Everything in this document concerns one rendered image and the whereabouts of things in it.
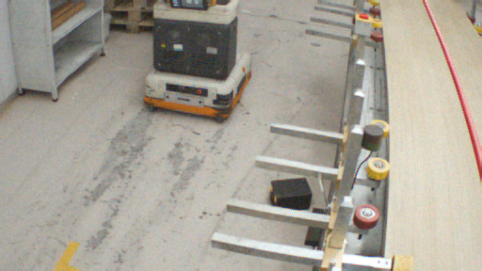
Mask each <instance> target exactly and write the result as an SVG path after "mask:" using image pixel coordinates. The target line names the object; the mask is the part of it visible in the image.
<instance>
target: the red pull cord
mask: <svg viewBox="0 0 482 271"><path fill-rule="evenodd" d="M422 1H423V3H424V5H425V7H426V11H427V13H428V16H429V17H430V20H431V22H432V24H433V27H434V30H435V33H436V35H437V38H438V40H439V42H440V45H441V47H442V51H443V54H444V57H445V59H446V61H447V64H448V68H449V70H450V72H451V75H452V77H453V81H454V84H455V87H456V91H457V93H458V98H459V101H460V103H461V108H462V110H463V115H464V118H465V121H466V123H467V128H468V131H469V135H470V138H471V142H472V146H473V148H474V149H473V151H474V156H475V161H476V164H477V169H478V173H479V178H480V182H481V186H482V151H481V150H482V149H481V146H480V142H479V138H478V137H477V133H476V129H475V127H474V122H473V118H472V114H471V111H470V108H469V105H468V104H467V100H466V97H465V93H464V91H463V89H462V84H461V83H460V81H459V77H458V74H457V71H456V68H455V65H454V63H453V61H452V57H451V56H450V54H449V52H448V49H447V46H446V44H445V41H444V39H443V37H442V33H441V30H440V29H439V26H438V25H437V22H436V21H435V18H434V16H433V14H432V12H431V9H430V7H429V4H428V2H427V1H426V0H422Z"/></svg>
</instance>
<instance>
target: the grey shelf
mask: <svg viewBox="0 0 482 271"><path fill-rule="evenodd" d="M68 1H71V0H8V3H9V5H8V6H9V16H10V26H11V34H12V35H11V36H12V44H13V52H14V56H15V57H14V59H15V65H16V67H15V68H16V73H17V78H18V84H19V86H18V87H19V92H20V93H19V94H20V96H24V92H23V91H22V88H27V89H35V90H38V91H40V90H41V91H45V92H52V98H53V102H55V103H56V102H57V101H58V97H57V87H58V86H59V85H60V84H61V83H62V82H63V81H64V79H65V78H67V77H68V76H69V75H71V73H73V72H74V71H76V70H77V69H78V68H79V67H80V66H81V65H82V64H83V63H84V62H86V60H87V59H89V58H90V57H91V56H93V55H94V54H95V53H96V52H97V51H99V50H100V48H102V53H101V56H104V55H105V52H104V0H72V2H73V4H74V5H76V4H78V3H79V2H81V1H84V2H85V3H86V7H85V8H83V9H81V10H79V11H78V12H77V13H75V14H74V15H73V16H72V17H71V18H69V20H67V21H66V22H64V23H63V24H61V25H60V26H59V27H57V28H56V29H54V30H52V29H51V19H50V17H51V15H50V12H51V11H52V10H54V9H56V8H58V7H59V6H61V5H63V4H64V3H66V2H68ZM100 1H101V3H100ZM100 12H101V15H100ZM12 15H13V16H12ZM100 18H101V21H100ZM44 20H45V21H44ZM100 24H101V26H100ZM49 25H50V26H49ZM44 27H45V28H44ZM51 30H52V31H51ZM100 30H101V32H100ZM45 34H46V35H45ZM101 35H102V36H101ZM70 38H71V39H70ZM16 48H17V49H16ZM51 90H52V91H51ZM53 92H54V93H53Z"/></svg>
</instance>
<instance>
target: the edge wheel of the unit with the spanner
mask: <svg viewBox="0 0 482 271"><path fill-rule="evenodd" d="M378 219H379V211H378V209H377V208H376V207H375V206H373V205H368V204H362V205H359V206H358V207H357V209H356V211H355V214H354V216H353V218H352V220H353V223H354V224H355V226H356V227H358V228H360V229H363V230H369V229H372V228H374V227H375V226H376V225H377V223H378Z"/></svg>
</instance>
